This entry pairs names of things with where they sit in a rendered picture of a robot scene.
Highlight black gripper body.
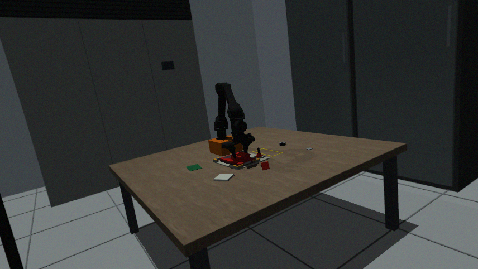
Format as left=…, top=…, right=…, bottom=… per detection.
left=222, top=131, right=255, bottom=149

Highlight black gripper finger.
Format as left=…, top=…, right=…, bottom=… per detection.
left=228, top=147, right=236, bottom=159
left=243, top=142, right=252, bottom=153

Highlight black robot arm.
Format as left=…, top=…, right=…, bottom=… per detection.
left=214, top=83, right=252, bottom=145

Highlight green flat square patch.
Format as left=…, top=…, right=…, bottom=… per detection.
left=187, top=164, right=202, bottom=171

